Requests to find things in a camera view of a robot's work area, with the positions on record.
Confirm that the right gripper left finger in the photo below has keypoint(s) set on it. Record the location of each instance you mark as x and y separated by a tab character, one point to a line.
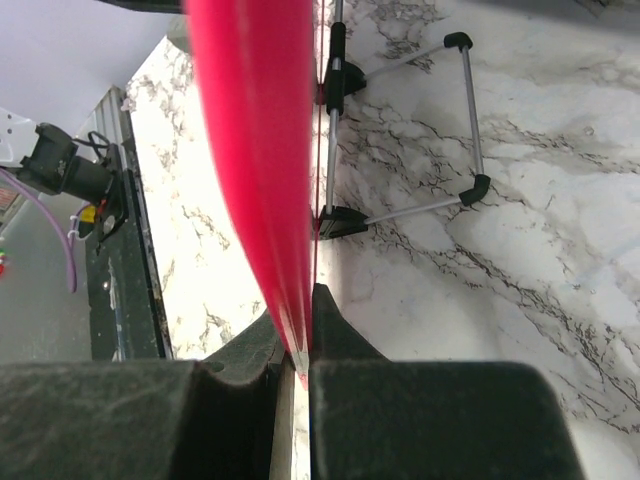
145	419

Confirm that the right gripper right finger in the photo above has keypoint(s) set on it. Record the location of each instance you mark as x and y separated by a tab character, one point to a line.
373	418

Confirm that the pink framed whiteboard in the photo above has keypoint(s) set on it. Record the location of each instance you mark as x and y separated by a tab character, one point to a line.
255	67

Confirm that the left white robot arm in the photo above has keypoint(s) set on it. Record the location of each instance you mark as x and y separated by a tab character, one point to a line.
46	158

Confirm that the black whiteboard stand foot right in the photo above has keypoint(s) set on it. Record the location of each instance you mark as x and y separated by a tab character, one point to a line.
340	222

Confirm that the black whiteboard stand foot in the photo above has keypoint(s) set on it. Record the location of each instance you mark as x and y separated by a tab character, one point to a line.
337	85
340	222

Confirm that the black whiteboard stand foot left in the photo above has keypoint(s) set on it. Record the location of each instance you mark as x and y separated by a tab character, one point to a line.
337	85

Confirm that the grey sponge block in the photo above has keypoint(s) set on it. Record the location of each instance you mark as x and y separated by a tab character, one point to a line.
178	34

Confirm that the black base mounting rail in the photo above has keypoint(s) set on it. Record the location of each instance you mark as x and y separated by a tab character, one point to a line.
127	317

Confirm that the aluminium extrusion frame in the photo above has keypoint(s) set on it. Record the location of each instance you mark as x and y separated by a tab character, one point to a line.
110	119

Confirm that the silver wire stand frame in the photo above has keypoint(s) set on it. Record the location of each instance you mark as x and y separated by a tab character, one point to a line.
408	143

